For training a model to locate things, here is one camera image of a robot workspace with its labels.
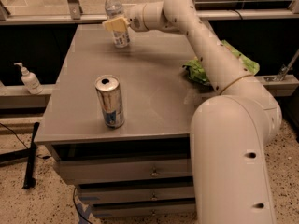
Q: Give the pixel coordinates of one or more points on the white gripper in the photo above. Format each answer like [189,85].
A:
[135,18]

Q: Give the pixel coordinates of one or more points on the clear plastic water bottle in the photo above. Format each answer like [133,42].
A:
[114,9]

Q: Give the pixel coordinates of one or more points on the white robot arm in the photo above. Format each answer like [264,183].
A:
[228,131]

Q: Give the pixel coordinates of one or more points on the white pump dispenser bottle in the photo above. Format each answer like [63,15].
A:
[30,80]

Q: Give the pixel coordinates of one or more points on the grey metal railing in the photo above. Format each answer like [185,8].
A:
[92,11]

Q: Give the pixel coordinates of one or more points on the silver blue drink can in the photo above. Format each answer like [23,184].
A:
[108,90]

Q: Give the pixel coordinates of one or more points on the green snack bag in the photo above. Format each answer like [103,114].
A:
[197,73]

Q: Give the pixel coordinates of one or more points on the grey drawer cabinet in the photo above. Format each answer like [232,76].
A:
[158,103]

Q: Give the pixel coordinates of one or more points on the top grey drawer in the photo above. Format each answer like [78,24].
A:
[123,169]

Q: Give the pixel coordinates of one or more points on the grey drawer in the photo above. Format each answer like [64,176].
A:
[90,196]
[143,209]
[123,169]

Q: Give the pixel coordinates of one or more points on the black stand leg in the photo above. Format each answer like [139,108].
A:
[29,154]

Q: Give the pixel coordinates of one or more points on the middle grey drawer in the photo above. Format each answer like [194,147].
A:
[90,196]

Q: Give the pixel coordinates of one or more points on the bottom grey drawer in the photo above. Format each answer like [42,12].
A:
[143,209]

